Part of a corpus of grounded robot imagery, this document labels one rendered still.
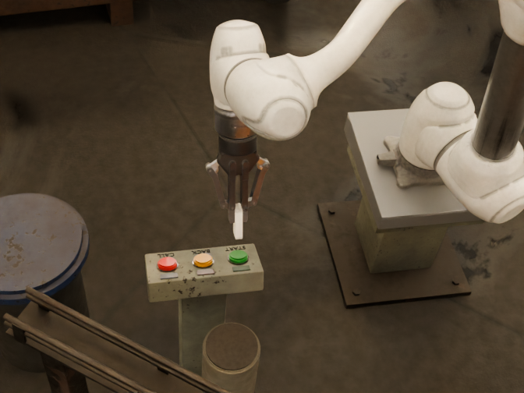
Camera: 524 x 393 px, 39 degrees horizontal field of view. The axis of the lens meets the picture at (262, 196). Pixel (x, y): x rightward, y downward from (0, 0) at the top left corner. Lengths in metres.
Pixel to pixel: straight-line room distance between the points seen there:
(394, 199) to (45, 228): 0.90
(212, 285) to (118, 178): 1.06
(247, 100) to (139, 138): 1.49
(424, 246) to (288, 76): 1.17
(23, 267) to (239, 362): 0.58
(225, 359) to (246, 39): 0.64
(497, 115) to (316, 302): 0.88
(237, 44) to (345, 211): 1.24
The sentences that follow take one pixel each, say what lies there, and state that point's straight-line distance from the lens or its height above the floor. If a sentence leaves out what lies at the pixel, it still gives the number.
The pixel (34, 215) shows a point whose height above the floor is 0.43.
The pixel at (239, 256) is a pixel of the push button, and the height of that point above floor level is 0.61.
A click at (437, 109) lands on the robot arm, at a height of 0.67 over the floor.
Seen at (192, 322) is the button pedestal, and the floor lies 0.42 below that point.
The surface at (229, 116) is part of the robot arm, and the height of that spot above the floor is 0.94.
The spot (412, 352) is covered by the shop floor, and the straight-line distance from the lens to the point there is 2.24.
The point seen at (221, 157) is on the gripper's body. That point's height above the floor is 0.84.
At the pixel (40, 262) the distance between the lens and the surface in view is 1.82.
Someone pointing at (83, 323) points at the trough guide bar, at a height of 0.73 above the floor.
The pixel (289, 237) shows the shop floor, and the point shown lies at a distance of 2.39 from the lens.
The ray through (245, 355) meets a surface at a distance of 1.55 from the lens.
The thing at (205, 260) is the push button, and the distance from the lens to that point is 1.56.
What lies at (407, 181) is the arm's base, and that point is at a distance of 2.04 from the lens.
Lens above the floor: 1.88
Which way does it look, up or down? 49 degrees down
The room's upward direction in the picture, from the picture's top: 7 degrees clockwise
